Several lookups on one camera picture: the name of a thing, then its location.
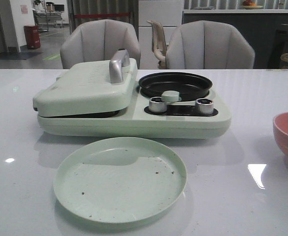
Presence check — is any mint green plate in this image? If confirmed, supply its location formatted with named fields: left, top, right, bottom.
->
left=53, top=137, right=187, bottom=224

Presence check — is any black round frying pan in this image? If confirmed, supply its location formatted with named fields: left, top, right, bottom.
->
left=139, top=72, right=212, bottom=101

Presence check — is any left silver control knob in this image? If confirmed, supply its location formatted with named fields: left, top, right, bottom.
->
left=148, top=97, right=167, bottom=113

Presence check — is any fruit plate on counter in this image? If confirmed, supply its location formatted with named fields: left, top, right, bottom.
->
left=241, top=0, right=263, bottom=9

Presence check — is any mint green breakfast maker lid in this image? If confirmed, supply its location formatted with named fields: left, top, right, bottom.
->
left=33, top=50, right=138, bottom=118

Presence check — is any right grey upholstered chair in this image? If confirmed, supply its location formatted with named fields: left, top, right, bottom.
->
left=166, top=20, right=255, bottom=69

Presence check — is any red bin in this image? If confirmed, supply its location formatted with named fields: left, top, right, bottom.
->
left=24, top=25, right=41, bottom=49

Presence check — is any left grey upholstered chair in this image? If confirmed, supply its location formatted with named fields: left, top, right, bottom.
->
left=60, top=19, right=141, bottom=69

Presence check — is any right silver control knob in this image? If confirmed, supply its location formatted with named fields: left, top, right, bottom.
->
left=195, top=98, right=214, bottom=115

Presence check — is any white cabinet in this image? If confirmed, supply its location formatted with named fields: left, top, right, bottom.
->
left=139, top=0, right=184, bottom=69

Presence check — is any beige plastic chair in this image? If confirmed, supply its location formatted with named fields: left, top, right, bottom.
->
left=147, top=20, right=167, bottom=69

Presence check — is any dark grey counter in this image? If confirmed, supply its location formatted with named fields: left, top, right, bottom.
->
left=182, top=9, right=288, bottom=69

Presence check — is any silver control knob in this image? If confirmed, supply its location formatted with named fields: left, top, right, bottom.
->
left=148, top=97, right=167, bottom=113
left=195, top=98, right=214, bottom=115

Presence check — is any grey upholstered chair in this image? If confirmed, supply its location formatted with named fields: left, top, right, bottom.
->
left=166, top=20, right=255, bottom=69
left=60, top=19, right=141, bottom=69

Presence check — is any mint green breakfast maker base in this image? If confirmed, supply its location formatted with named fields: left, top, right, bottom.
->
left=37, top=80, right=231, bottom=139

